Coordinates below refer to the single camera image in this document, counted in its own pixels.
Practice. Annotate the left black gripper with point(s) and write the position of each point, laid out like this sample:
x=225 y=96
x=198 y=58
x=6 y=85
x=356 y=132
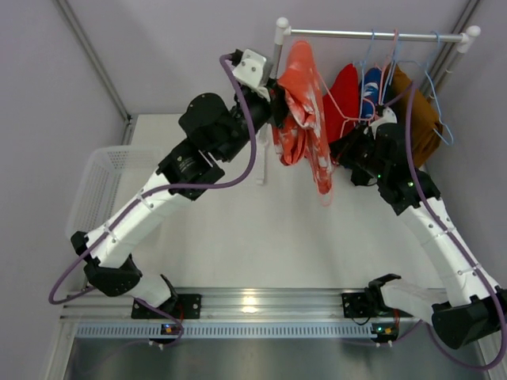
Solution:
x=273 y=100

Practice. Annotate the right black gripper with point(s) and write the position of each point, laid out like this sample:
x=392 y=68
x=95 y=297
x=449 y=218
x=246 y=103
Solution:
x=352 y=146

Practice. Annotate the orange white patterned trousers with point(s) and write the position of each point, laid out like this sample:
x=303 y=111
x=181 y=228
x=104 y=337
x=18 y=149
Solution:
x=303 y=134

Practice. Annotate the red trousers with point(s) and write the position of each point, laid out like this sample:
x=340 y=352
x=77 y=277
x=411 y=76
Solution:
x=341 y=104

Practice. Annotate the blue patterned trousers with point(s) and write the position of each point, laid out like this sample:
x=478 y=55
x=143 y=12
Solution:
x=369 y=93

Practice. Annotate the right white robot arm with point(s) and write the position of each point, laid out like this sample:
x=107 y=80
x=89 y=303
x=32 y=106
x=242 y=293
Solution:
x=468 y=309

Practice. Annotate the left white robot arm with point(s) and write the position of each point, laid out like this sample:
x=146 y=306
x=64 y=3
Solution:
x=214 y=133

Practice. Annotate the black trousers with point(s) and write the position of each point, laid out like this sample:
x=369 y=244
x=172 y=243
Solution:
x=389 y=93

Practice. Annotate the brown trousers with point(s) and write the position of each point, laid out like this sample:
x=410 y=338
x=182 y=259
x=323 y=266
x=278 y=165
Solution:
x=423 y=120

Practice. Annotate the white clothes rack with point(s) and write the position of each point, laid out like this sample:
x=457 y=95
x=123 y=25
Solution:
x=451 y=51

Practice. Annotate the white plastic laundry basket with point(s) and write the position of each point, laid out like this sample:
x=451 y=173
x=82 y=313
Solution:
x=112 y=176

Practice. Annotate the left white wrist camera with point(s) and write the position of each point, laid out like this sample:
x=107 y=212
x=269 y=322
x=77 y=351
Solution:
x=253 y=71

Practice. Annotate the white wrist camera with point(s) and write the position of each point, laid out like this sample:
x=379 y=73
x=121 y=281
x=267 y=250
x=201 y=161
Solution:
x=385 y=116
x=253 y=71

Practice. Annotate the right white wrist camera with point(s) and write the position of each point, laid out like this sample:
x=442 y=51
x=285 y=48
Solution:
x=385 y=116

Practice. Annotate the grey slotted cable duct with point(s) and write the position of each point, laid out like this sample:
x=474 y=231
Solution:
x=229 y=330

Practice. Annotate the aluminium mounting rail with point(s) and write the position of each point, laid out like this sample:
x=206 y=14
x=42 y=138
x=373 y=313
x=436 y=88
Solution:
x=224 y=305

